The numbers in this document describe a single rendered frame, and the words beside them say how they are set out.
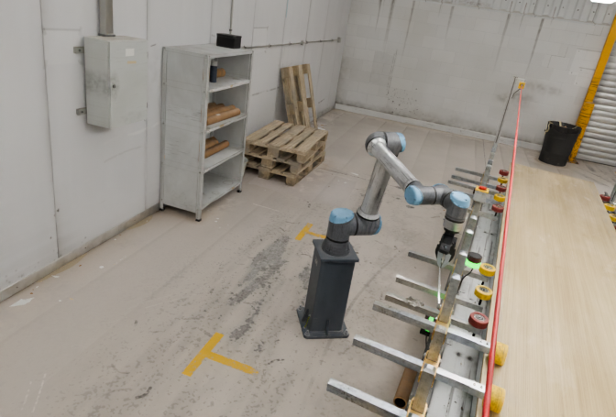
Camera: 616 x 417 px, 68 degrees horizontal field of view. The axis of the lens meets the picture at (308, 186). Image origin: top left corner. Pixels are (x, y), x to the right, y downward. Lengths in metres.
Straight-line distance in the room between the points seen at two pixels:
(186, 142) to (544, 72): 7.37
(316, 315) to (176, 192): 2.01
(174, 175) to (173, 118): 0.54
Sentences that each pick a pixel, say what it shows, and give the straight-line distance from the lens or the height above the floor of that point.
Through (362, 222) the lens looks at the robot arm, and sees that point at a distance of 2.94.
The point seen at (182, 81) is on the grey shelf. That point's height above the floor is 1.29.
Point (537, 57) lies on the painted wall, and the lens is 9.93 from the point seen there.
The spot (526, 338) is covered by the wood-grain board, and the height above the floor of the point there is 0.90.
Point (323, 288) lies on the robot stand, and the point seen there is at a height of 0.38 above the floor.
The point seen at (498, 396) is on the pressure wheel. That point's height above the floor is 0.97.
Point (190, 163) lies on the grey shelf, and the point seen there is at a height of 0.56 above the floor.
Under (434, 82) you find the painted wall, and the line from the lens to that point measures 9.92.
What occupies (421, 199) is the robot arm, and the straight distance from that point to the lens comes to 2.19.
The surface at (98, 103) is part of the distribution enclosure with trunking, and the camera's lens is 3.56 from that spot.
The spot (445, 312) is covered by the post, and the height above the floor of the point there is 1.01.
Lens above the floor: 2.06
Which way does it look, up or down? 21 degrees down
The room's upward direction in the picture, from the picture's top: 8 degrees clockwise
